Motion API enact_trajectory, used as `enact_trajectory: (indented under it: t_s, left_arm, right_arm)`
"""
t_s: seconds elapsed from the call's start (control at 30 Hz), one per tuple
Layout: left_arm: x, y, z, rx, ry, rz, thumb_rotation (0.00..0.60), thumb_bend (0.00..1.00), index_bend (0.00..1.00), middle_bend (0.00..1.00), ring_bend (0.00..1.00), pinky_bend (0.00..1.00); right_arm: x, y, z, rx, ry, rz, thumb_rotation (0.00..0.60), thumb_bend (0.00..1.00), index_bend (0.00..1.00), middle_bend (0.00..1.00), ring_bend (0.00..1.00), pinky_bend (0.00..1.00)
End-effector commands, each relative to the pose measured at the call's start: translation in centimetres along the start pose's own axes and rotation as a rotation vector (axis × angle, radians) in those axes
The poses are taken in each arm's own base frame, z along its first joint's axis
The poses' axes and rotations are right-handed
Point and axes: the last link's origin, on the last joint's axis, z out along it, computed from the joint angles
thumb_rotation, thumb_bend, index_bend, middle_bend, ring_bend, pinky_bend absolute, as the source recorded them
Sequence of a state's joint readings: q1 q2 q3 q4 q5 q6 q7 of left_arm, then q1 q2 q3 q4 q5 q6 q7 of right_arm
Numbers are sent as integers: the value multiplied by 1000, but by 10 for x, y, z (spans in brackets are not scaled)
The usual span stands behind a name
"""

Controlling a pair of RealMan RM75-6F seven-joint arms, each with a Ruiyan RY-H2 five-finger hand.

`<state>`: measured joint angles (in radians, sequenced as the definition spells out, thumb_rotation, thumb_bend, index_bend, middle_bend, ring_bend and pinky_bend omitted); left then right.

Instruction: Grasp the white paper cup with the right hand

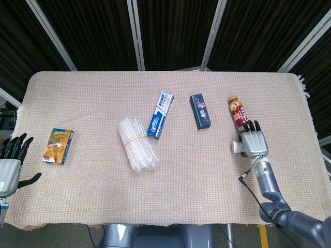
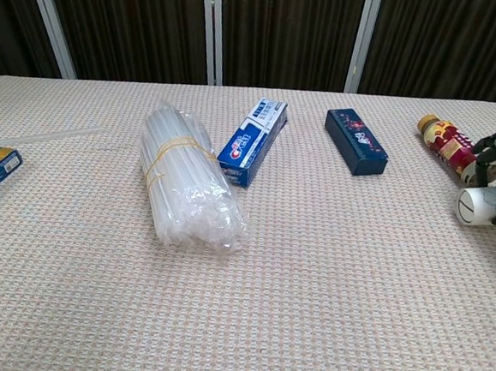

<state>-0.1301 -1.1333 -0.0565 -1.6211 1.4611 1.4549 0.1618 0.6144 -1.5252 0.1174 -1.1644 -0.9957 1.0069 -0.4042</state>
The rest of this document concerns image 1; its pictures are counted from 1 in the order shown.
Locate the blue white toothpaste box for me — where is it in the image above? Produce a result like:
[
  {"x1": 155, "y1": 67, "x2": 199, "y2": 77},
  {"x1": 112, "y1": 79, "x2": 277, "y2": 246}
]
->
[{"x1": 146, "y1": 90, "x2": 175, "y2": 141}]

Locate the grey robot torso base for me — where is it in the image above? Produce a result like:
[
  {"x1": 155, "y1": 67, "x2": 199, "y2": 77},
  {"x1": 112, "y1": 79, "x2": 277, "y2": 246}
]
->
[{"x1": 102, "y1": 223, "x2": 215, "y2": 248}]

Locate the red label drink bottle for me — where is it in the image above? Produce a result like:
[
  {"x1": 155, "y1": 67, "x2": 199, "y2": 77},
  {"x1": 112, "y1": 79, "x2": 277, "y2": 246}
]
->
[{"x1": 228, "y1": 95, "x2": 253, "y2": 134}]

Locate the single clear straw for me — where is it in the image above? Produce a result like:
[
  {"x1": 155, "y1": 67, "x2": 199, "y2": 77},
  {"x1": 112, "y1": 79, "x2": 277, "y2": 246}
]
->
[{"x1": 58, "y1": 111, "x2": 100, "y2": 125}]

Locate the yellow floor tape strip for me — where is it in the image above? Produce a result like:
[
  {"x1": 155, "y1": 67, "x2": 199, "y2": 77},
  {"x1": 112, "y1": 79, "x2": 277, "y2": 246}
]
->
[{"x1": 260, "y1": 225, "x2": 268, "y2": 248}]

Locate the black cable with plug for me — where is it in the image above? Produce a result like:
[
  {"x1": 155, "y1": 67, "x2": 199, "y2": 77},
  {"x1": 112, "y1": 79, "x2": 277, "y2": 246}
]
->
[{"x1": 237, "y1": 158, "x2": 284, "y2": 229}]

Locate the dark blue rectangular box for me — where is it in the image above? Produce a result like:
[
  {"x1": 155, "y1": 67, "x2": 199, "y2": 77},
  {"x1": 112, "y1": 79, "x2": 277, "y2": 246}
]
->
[{"x1": 190, "y1": 94, "x2": 213, "y2": 130}]

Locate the yellow and blue box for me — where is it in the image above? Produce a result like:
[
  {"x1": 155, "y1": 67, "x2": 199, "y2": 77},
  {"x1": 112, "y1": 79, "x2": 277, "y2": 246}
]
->
[{"x1": 42, "y1": 128, "x2": 75, "y2": 165}]

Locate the white paper cup blue flower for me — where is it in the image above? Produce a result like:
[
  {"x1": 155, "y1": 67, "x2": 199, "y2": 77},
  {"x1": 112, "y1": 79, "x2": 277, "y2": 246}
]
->
[{"x1": 231, "y1": 141, "x2": 246, "y2": 155}]

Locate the bagged bundle of clear straws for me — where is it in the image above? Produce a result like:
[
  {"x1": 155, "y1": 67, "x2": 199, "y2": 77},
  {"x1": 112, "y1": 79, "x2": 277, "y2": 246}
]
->
[{"x1": 117, "y1": 115, "x2": 160, "y2": 173}]

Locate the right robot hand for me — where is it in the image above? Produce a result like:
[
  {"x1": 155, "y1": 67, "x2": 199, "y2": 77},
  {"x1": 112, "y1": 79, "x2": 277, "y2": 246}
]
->
[{"x1": 237, "y1": 119, "x2": 269, "y2": 159}]

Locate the yellow rubber band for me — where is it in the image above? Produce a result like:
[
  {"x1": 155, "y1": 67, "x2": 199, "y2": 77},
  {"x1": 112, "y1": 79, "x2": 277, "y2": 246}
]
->
[{"x1": 123, "y1": 134, "x2": 149, "y2": 153}]

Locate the beige woven tablecloth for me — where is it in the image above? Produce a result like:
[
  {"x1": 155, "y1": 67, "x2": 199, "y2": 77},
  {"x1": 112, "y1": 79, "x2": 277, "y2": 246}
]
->
[{"x1": 4, "y1": 71, "x2": 331, "y2": 230}]

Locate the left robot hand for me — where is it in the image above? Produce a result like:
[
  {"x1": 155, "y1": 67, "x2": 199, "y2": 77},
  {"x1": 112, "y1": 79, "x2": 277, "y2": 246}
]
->
[{"x1": 0, "y1": 133, "x2": 42, "y2": 198}]

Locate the white partition frame post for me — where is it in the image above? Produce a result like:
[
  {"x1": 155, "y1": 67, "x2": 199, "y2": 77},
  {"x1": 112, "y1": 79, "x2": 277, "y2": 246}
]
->
[
  {"x1": 0, "y1": 87, "x2": 23, "y2": 108},
  {"x1": 25, "y1": 0, "x2": 78, "y2": 72},
  {"x1": 126, "y1": 0, "x2": 145, "y2": 71},
  {"x1": 276, "y1": 11, "x2": 331, "y2": 73},
  {"x1": 200, "y1": 0, "x2": 228, "y2": 72}
]

